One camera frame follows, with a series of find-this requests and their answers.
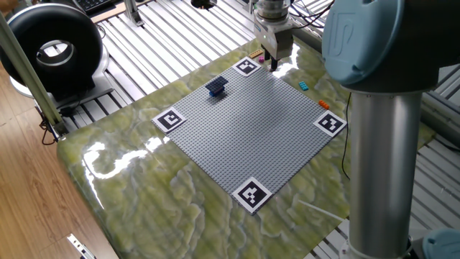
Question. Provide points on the orange Lego brick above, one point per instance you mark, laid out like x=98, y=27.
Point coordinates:
x=323, y=104

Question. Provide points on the black Lego plate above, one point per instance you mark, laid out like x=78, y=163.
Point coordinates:
x=216, y=83

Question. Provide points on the black keyboard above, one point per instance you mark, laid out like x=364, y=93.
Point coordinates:
x=91, y=4

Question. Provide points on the grey Lego baseplate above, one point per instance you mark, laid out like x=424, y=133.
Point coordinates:
x=251, y=136

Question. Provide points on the silver Schunk gripper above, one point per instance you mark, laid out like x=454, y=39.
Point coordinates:
x=278, y=39

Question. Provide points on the tan Lego plate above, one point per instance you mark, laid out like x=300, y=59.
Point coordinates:
x=256, y=54

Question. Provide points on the cyan Lego plate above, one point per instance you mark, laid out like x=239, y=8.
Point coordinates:
x=303, y=85

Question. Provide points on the silver UR5 robot arm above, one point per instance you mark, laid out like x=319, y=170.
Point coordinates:
x=384, y=162

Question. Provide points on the green marble pattern mat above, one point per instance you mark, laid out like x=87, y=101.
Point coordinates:
x=161, y=216

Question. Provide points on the small black round object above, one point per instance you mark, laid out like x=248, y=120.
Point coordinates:
x=203, y=3

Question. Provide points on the blue Lego brick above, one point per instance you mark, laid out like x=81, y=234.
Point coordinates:
x=216, y=93

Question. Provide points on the upright aluminium bracket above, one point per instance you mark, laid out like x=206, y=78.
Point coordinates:
x=133, y=12

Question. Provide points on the slanted aluminium profile post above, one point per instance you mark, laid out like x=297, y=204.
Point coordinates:
x=28, y=75

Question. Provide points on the black white fiducial marker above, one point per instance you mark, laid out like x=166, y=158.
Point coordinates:
x=168, y=119
x=246, y=66
x=252, y=194
x=330, y=123

